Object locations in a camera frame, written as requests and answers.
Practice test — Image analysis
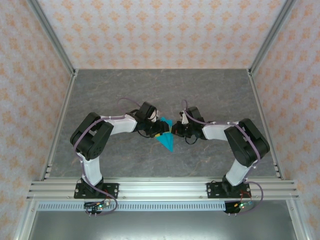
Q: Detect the cyan cloth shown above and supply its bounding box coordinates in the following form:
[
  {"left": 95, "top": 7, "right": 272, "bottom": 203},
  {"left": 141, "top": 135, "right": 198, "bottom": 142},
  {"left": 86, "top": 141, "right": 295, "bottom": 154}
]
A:
[{"left": 155, "top": 116, "right": 175, "bottom": 153}]

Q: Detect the grey metal sheet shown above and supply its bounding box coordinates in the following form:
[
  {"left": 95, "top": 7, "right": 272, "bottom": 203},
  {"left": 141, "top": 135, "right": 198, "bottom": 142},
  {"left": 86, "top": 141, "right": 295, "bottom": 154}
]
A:
[{"left": 26, "top": 209, "right": 298, "bottom": 240}]

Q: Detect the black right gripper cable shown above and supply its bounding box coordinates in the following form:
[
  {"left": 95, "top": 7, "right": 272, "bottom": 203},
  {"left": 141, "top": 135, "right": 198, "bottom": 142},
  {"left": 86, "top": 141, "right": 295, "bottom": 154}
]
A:
[{"left": 184, "top": 134, "right": 199, "bottom": 146}]

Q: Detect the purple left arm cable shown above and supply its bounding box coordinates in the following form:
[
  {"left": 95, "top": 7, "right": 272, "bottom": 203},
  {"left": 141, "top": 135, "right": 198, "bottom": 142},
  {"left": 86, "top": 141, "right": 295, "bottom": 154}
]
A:
[{"left": 73, "top": 97, "right": 118, "bottom": 217}]

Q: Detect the aluminium cross rail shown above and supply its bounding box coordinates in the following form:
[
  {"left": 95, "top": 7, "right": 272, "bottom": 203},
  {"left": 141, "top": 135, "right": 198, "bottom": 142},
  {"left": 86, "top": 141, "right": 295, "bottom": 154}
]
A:
[{"left": 26, "top": 177, "right": 300, "bottom": 201}]

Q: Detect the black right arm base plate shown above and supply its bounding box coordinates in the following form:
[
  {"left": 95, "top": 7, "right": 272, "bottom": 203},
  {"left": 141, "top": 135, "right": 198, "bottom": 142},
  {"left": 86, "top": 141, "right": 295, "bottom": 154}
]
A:
[{"left": 206, "top": 182, "right": 252, "bottom": 200}]

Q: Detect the aluminium side rail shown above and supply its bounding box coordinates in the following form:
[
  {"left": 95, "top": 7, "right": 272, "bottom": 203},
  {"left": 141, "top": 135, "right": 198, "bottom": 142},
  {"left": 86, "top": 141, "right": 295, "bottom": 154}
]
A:
[
  {"left": 246, "top": 68, "right": 285, "bottom": 181},
  {"left": 39, "top": 69, "right": 80, "bottom": 181}
]

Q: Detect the slotted grey cable duct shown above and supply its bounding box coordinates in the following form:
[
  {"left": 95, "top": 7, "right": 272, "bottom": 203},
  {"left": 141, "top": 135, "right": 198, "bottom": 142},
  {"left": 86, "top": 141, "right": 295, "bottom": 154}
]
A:
[{"left": 37, "top": 202, "right": 226, "bottom": 211}]

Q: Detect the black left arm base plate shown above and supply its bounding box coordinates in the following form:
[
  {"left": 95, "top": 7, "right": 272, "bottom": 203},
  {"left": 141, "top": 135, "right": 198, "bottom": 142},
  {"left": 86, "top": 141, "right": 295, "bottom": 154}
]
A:
[{"left": 73, "top": 182, "right": 120, "bottom": 200}]

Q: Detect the aluminium corner post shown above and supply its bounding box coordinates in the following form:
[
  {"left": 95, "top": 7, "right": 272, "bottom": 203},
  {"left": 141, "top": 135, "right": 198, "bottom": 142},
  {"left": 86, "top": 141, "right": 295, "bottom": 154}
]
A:
[
  {"left": 26, "top": 0, "right": 77, "bottom": 76},
  {"left": 247, "top": 0, "right": 297, "bottom": 73}
]

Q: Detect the aluminium lower frame bar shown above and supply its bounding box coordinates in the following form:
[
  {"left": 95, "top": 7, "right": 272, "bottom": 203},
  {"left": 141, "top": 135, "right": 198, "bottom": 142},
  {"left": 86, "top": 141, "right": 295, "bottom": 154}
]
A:
[
  {"left": 286, "top": 199, "right": 310, "bottom": 240},
  {"left": 13, "top": 199, "right": 38, "bottom": 240}
]

